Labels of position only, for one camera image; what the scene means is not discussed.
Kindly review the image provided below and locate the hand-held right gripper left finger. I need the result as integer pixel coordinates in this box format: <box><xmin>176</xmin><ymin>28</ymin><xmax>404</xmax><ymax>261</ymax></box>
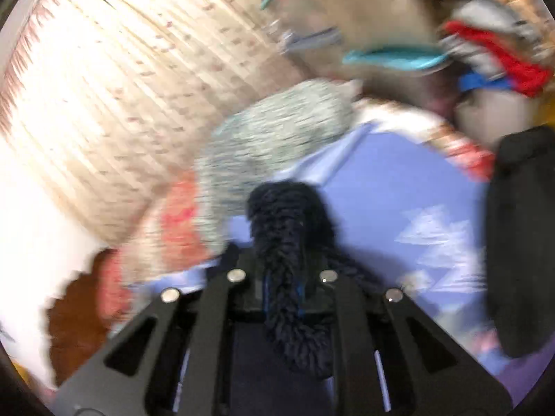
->
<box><xmin>55</xmin><ymin>246</ymin><xmax>263</xmax><ymax>416</ymax></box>

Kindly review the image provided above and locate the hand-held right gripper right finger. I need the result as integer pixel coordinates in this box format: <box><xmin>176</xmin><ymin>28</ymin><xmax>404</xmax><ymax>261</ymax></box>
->
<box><xmin>302</xmin><ymin>265</ymin><xmax>513</xmax><ymax>416</ymax></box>

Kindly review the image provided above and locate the dark navy fuzzy garment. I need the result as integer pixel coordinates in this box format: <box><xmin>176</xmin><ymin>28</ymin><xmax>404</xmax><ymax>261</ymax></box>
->
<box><xmin>246</xmin><ymin>181</ymin><xmax>384</xmax><ymax>379</ymax></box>

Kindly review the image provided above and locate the blue triangle print bed sheet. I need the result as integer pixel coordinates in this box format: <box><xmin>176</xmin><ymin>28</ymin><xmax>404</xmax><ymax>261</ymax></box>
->
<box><xmin>126</xmin><ymin>121</ymin><xmax>555</xmax><ymax>404</ymax></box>

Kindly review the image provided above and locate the brown wooden furniture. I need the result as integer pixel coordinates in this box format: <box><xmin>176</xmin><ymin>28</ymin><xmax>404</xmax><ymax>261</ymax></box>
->
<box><xmin>44</xmin><ymin>249</ymin><xmax>124</xmax><ymax>387</ymax></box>

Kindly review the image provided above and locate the grey speckled knit cloth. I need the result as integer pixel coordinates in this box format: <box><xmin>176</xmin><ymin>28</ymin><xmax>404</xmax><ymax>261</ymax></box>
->
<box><xmin>194</xmin><ymin>79</ymin><xmax>362</xmax><ymax>257</ymax></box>

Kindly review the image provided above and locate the black cloth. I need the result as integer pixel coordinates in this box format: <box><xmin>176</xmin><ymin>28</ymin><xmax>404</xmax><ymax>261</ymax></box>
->
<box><xmin>485</xmin><ymin>125</ymin><xmax>555</xmax><ymax>359</ymax></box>

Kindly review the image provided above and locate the beige patterned curtain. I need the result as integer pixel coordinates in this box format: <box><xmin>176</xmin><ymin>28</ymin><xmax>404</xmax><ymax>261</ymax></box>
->
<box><xmin>0</xmin><ymin>0</ymin><xmax>306</xmax><ymax>245</ymax></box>

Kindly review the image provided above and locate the beige cloth with teal trim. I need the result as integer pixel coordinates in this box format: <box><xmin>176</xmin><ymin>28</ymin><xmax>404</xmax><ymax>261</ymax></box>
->
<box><xmin>259</xmin><ymin>0</ymin><xmax>449</xmax><ymax>79</ymax></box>

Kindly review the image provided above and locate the grey and red cloth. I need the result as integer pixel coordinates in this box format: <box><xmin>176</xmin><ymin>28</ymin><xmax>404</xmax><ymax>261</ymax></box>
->
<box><xmin>438</xmin><ymin>0</ymin><xmax>553</xmax><ymax>98</ymax></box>

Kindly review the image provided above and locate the blue strap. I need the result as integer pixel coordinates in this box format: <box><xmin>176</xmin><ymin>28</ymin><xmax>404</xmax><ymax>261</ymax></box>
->
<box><xmin>459</xmin><ymin>73</ymin><xmax>513</xmax><ymax>93</ymax></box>

